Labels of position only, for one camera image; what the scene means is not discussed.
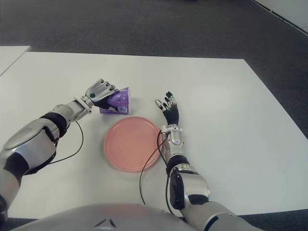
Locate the silver robot torso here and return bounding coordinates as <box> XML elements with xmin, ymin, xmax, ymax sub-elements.
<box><xmin>7</xmin><ymin>203</ymin><xmax>193</xmax><ymax>231</ymax></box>

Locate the pink round plate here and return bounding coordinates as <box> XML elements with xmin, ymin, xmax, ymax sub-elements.
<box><xmin>103</xmin><ymin>116</ymin><xmax>161</xmax><ymax>173</ymax></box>

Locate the purple tissue paper pack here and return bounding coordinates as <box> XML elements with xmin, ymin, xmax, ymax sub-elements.
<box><xmin>99</xmin><ymin>87</ymin><xmax>132</xmax><ymax>116</ymax></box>

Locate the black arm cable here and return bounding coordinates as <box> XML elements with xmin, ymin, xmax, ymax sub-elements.
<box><xmin>51</xmin><ymin>121</ymin><xmax>84</xmax><ymax>166</ymax></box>
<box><xmin>139</xmin><ymin>131</ymin><xmax>187</xmax><ymax>222</ymax></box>

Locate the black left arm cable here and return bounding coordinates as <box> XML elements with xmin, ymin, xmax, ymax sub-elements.
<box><xmin>51</xmin><ymin>121</ymin><xmax>84</xmax><ymax>166</ymax></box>

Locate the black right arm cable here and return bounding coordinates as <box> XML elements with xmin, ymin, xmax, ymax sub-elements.
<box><xmin>139</xmin><ymin>131</ymin><xmax>187</xmax><ymax>222</ymax></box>

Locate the robot right hand black silver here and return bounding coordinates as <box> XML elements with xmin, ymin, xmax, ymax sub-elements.
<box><xmin>155</xmin><ymin>90</ymin><xmax>180</xmax><ymax>127</ymax></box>

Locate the robot left hand black silver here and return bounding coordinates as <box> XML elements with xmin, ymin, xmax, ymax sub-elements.
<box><xmin>84</xmin><ymin>78</ymin><xmax>120</xmax><ymax>112</ymax></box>

